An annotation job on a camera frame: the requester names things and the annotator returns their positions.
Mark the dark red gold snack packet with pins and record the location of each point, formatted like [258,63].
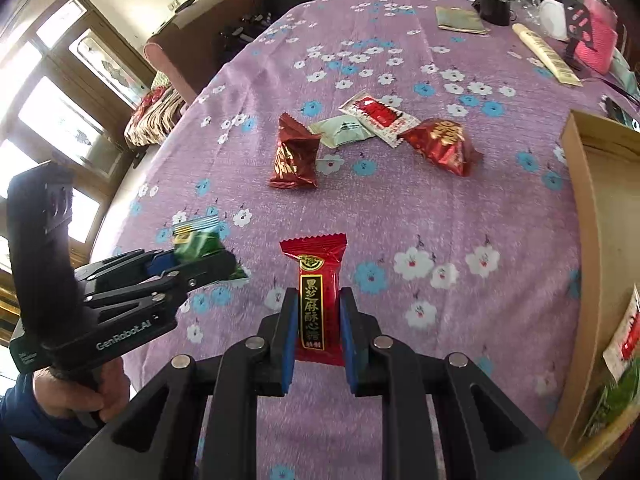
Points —
[292,157]
[442,146]

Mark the pale green snack packet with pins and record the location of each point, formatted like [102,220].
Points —
[342,131]

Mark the cream tube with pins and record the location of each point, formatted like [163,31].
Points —
[547,55]

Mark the red black candy packet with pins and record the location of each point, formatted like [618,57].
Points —
[317,305]

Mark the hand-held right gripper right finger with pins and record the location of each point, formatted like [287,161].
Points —
[352,345]

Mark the purple floral tablecloth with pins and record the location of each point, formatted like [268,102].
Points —
[425,220]

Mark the green pea snack packet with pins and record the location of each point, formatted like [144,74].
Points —
[612,402]

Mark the light green cloth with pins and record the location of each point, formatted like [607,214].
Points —
[625,72]

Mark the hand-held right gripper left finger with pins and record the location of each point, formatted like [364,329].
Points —
[289,345]

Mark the person's left forearm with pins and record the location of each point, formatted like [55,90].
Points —
[30,435]

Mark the olive notebook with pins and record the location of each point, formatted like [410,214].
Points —
[460,20]

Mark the cardboard box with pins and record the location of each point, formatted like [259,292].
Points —
[600,200]

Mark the white round container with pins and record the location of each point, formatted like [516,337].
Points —
[554,19]

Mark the person's left hand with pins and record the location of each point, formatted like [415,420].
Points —
[75,390]

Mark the black phone stand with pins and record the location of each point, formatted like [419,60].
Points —
[577,25]

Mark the black pouch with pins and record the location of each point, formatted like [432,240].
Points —
[492,7]

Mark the wooden glass door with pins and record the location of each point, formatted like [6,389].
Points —
[60,85]

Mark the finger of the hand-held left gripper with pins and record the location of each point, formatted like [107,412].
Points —
[161,262]
[210,267]

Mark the brown armchair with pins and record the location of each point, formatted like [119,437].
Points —
[200,35]

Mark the green candy packet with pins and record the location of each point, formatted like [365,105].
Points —
[200,242]

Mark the pink sleeved bottle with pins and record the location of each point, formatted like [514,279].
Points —
[600,35]

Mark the striped blanket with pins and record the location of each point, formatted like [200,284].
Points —
[152,110]

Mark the white snack packet red label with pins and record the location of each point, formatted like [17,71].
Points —
[627,335]
[377,112]

